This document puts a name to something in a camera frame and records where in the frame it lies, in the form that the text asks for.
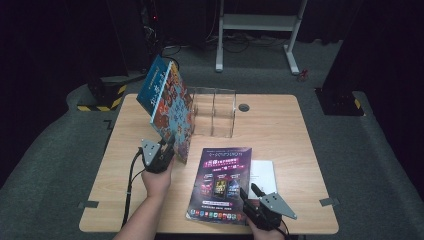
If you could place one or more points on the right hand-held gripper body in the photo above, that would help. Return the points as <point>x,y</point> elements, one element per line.
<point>266,218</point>

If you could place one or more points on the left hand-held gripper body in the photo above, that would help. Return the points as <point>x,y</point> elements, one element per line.
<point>158,160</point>

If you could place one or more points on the white and red book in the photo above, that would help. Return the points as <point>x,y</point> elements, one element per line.
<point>263,173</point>

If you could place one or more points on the thin glossy magazine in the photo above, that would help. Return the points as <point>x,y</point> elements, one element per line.
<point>220,186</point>

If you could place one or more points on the light blue picture book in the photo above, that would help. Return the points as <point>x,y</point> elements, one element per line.
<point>175,113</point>

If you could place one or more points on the dark blue picture book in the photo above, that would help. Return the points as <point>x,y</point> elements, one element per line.
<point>150,90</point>

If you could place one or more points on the clear acrylic book rack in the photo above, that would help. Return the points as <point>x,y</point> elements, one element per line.
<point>220,113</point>

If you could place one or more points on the person's right hand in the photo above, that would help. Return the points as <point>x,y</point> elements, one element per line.
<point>266,235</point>

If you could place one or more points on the person's left hand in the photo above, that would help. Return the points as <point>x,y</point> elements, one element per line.
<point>158,183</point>

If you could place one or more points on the grey tape piece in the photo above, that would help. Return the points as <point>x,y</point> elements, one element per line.
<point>89,204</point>
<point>328,201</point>

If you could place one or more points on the black stand with striped base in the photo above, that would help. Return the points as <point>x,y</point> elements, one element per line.
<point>338,103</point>
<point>106,93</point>

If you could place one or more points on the round table grommet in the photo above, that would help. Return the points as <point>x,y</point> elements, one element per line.
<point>244,107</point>

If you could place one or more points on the dark equipment rack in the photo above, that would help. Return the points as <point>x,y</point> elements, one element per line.
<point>151,30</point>

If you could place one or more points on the small red floor object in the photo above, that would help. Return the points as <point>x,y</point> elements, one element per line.
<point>302,75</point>

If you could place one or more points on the white metal desk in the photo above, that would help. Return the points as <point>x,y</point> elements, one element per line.
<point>260,21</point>

